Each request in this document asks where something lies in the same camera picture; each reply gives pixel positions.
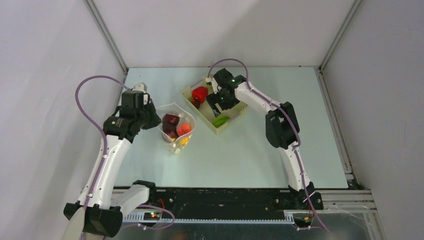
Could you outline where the red yellow apple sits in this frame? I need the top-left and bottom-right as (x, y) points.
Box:
(162, 113), (180, 127)

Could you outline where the small circuit board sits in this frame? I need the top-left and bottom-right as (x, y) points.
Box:
(143, 211), (162, 221)

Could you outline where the dark red apple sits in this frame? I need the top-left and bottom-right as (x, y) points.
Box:
(162, 124), (179, 141)

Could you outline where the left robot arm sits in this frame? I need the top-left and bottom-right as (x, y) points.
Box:
(63, 89), (161, 238)

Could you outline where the clear zip top bag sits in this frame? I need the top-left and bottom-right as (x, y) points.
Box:
(156, 102), (196, 155)

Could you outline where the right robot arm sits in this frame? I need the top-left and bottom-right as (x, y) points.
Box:
(205, 68), (324, 212)

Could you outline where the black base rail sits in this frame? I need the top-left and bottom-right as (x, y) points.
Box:
(147, 187), (324, 221)

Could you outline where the red bell pepper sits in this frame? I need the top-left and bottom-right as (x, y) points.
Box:
(191, 86), (209, 104)

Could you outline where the orange peach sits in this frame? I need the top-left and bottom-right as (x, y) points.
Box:
(176, 121), (193, 137)

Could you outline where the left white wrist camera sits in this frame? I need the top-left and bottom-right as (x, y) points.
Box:
(131, 82), (147, 93)

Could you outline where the cream perforated plastic basket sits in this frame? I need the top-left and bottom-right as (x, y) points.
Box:
(181, 77), (248, 135)

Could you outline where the green leafy vegetable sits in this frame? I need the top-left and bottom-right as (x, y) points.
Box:
(212, 115), (231, 129)

